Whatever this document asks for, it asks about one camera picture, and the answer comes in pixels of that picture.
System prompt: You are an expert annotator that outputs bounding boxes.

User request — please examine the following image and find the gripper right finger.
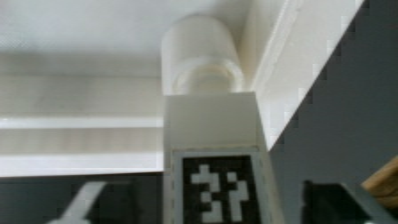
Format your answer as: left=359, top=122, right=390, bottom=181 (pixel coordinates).
left=301, top=179, right=398, bottom=224

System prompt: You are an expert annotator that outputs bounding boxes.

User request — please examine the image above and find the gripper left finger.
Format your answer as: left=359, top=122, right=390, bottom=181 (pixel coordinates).
left=47, top=181, right=107, bottom=224

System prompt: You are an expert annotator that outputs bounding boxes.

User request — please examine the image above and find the white square table top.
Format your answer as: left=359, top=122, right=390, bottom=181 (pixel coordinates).
left=0, top=0, right=365, bottom=177

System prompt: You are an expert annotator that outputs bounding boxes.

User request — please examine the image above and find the tan object at edge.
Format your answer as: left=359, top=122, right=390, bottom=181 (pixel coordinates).
left=363, top=155, right=398, bottom=209

